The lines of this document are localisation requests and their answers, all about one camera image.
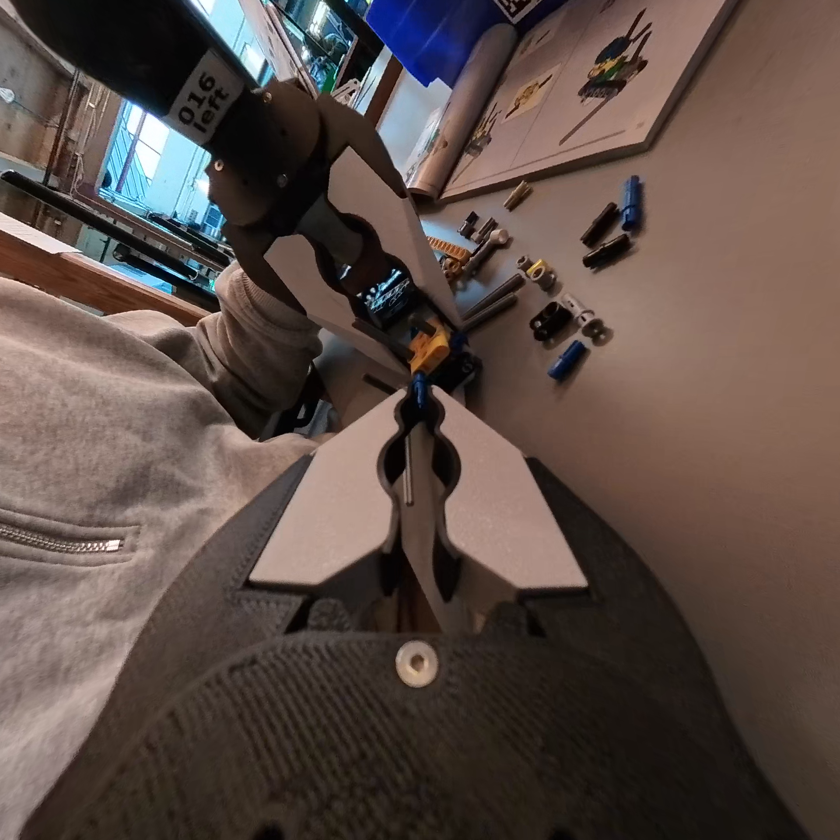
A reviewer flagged wooden edged desk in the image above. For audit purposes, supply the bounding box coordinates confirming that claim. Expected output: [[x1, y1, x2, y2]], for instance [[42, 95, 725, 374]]
[[0, 226, 224, 326]]

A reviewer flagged long light grey lego axle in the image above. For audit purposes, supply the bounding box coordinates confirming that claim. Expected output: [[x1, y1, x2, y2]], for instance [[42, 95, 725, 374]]
[[467, 291, 519, 330], [461, 272, 526, 317]]

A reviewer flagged black lego connector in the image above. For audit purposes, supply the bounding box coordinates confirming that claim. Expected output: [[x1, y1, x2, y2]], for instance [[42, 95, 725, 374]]
[[531, 298, 572, 341]]

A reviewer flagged person's left forearm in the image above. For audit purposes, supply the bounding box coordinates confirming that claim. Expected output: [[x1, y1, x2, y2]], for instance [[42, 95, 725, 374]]
[[197, 262, 324, 441]]

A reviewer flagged yellow black lego gear assembly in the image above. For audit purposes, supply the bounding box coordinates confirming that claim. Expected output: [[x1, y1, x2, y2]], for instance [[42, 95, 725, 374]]
[[403, 315, 484, 396]]

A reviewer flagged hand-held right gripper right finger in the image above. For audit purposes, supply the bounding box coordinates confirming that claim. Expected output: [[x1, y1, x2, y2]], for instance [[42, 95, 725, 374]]
[[423, 387, 589, 632]]

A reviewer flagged lego instruction booklet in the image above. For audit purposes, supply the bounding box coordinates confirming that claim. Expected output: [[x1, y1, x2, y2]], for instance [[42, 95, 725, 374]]
[[403, 0, 746, 204]]

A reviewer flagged long yellow lego beam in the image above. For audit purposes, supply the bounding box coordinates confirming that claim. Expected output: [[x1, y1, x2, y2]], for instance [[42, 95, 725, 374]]
[[425, 233, 475, 263]]

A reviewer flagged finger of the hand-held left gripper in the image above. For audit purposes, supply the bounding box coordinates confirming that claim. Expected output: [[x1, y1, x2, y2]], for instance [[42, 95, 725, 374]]
[[264, 236, 422, 382], [320, 144, 466, 330]]

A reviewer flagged black lego pin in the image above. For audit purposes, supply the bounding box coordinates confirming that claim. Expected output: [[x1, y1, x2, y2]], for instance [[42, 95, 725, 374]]
[[582, 234, 633, 269], [580, 201, 620, 245]]

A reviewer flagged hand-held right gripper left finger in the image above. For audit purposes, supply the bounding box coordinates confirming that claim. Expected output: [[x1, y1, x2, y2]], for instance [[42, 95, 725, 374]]
[[247, 387, 416, 619]]

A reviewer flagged grey zip sweatshirt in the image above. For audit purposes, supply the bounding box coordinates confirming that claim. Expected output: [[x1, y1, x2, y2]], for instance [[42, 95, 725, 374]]
[[0, 276, 342, 840]]

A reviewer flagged blue plastic storage bin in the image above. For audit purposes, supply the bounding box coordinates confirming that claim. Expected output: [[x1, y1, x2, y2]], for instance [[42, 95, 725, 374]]
[[364, 0, 572, 86]]

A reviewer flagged light grey lego axle pin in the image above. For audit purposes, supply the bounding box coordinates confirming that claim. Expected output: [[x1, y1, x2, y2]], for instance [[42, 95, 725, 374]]
[[562, 291, 613, 343]]

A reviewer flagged short blue lego pin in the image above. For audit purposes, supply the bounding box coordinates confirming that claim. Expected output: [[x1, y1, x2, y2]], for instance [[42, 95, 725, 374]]
[[547, 339, 588, 382]]

